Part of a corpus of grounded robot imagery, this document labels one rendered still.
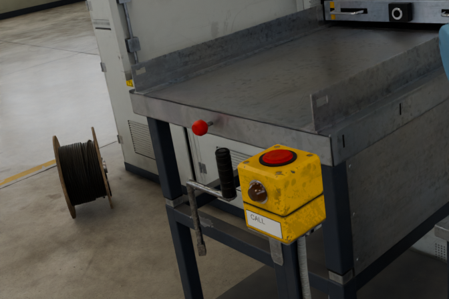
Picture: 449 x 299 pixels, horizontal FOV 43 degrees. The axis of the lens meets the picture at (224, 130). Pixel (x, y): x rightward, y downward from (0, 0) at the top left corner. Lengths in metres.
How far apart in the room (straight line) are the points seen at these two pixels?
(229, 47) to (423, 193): 0.63
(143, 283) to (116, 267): 0.18
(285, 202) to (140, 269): 1.59
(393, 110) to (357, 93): 0.08
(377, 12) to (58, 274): 1.55
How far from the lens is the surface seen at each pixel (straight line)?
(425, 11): 1.61
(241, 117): 1.08
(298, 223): 0.74
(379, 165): 1.11
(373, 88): 1.07
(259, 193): 0.72
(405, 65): 1.15
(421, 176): 1.25
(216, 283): 2.09
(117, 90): 2.90
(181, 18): 1.62
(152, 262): 2.28
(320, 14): 1.80
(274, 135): 1.03
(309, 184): 0.74
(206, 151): 2.42
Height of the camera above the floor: 1.20
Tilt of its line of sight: 20 degrees down
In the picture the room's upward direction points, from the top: 9 degrees counter-clockwise
